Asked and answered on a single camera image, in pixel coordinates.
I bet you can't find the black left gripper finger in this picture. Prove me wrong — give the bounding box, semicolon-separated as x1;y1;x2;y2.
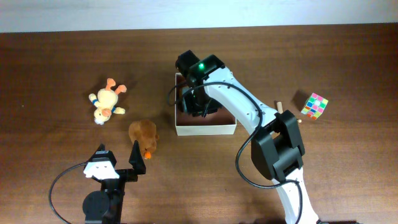
129;140;146;174
88;144;116;166

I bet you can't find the yellow wooden rattle drum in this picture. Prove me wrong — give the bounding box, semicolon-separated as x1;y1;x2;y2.
276;101;302;124

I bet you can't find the colourful puzzle cube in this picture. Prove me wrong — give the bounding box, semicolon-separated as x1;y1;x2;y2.
301;93;328;120

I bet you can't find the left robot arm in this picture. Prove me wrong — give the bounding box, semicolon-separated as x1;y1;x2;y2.
82;141;146;224

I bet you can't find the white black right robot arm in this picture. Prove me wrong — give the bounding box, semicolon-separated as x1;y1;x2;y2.
174;50;321;223

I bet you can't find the brown plush toy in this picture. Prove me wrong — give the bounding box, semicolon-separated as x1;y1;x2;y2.
128;119;159;159

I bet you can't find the white cardboard box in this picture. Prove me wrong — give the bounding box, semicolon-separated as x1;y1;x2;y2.
174;72;238;137

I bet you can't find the yellow duck plush toy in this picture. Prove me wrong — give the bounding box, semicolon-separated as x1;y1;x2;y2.
89;78;127;125

